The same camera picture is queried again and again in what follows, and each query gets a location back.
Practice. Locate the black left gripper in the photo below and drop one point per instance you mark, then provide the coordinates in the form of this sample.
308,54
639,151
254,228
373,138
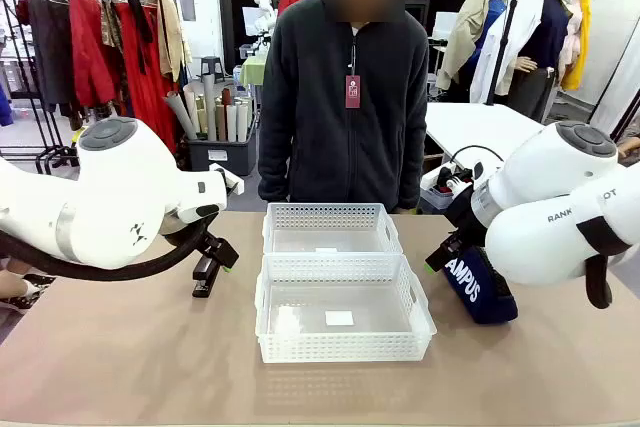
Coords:
212,243

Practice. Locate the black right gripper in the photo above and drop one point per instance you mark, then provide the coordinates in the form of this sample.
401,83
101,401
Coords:
465,219

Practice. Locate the black stapler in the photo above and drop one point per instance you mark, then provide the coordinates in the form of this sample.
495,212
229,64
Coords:
206,277

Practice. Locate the navy zipper pencil case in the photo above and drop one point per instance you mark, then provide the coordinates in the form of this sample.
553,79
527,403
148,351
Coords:
480,297

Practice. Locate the person's left forearm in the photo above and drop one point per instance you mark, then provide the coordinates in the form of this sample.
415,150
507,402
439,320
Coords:
414,167

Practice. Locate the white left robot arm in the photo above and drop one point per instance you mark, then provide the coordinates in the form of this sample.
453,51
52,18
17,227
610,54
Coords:
115,187

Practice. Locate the person's right forearm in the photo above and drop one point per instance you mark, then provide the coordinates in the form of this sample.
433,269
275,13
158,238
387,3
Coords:
272,162

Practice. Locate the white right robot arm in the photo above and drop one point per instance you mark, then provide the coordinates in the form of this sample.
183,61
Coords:
550,167

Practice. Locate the clear plastic storage bin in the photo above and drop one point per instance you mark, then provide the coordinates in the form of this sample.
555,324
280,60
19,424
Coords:
435,194

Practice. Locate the white perforated plastic basket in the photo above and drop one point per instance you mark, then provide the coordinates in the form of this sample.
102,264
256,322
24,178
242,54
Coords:
340,347
280,219

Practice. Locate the dark grey storage bin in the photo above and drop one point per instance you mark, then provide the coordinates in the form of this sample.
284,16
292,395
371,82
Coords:
220,157

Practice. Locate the white table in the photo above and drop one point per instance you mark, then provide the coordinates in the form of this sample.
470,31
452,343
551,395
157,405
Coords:
475,127

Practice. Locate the cream paper roll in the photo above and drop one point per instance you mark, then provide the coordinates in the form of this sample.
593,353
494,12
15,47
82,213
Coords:
231,124
243,122

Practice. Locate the grey paper roll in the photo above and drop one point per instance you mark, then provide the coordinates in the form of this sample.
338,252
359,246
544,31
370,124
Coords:
180,114

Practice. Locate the tall grey cardboard tube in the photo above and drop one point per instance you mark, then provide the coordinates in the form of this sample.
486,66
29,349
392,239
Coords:
208,107

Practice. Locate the person in dark fleece jacket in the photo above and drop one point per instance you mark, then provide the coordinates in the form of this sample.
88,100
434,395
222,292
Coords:
340,122

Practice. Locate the long red hanging dress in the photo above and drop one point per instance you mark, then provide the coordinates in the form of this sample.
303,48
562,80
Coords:
147,97

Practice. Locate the dark red hang tag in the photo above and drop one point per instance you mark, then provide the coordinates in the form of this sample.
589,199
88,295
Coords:
353,92

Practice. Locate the green cloth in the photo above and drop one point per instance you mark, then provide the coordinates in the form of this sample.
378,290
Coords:
252,71

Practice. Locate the black plastic stool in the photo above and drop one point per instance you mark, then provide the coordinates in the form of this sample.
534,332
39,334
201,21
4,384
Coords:
211,67

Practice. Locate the black stand pole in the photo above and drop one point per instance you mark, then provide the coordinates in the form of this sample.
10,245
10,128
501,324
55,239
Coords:
505,47

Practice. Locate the mannequin with beige trench coat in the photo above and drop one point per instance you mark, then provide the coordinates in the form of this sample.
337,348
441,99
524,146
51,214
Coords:
465,37

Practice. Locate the beige hanging garment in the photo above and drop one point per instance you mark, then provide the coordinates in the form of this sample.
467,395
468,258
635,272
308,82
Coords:
175,37

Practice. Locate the mannequin with navy top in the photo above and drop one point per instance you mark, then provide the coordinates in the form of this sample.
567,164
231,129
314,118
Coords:
545,47

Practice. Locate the mannequin with white coat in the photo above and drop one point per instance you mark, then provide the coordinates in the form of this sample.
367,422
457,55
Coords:
520,32

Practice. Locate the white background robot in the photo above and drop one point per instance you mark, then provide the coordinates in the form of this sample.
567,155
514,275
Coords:
264,17

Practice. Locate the black hanging scarf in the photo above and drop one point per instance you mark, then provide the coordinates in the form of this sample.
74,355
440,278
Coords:
140,27

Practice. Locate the yellow hanging garment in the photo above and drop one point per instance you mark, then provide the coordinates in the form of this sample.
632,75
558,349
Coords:
579,47

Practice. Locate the brown patterned hanging garment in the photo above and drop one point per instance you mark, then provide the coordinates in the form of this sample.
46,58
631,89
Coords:
111,37

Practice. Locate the red hanging jacket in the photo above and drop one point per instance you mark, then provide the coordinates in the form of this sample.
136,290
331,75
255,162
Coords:
90,47

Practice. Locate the black clothes rack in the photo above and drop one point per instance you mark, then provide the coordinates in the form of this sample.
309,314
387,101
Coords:
20,97

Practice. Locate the dark grey hanging coat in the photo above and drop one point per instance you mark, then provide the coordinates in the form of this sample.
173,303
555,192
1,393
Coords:
50,47

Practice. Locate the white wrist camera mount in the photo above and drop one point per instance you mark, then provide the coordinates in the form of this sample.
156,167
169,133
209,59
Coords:
230,182

